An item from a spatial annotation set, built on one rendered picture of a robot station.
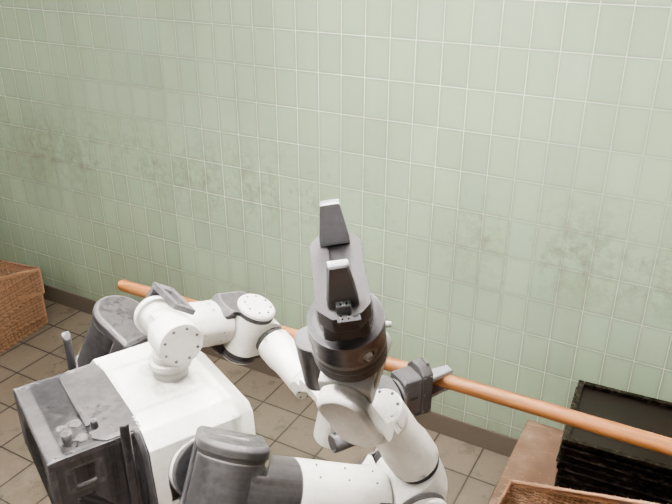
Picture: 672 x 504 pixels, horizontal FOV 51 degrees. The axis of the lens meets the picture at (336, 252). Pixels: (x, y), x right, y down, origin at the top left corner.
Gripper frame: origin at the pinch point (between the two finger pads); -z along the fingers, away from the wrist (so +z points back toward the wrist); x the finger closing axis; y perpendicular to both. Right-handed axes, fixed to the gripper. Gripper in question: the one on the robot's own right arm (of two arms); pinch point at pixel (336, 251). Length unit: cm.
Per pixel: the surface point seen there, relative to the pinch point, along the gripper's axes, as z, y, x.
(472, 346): 189, 48, 110
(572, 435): 120, 53, 34
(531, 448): 151, 50, 46
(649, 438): 66, 49, 6
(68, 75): 130, -117, 255
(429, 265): 162, 35, 133
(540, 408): 68, 33, 15
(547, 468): 148, 52, 38
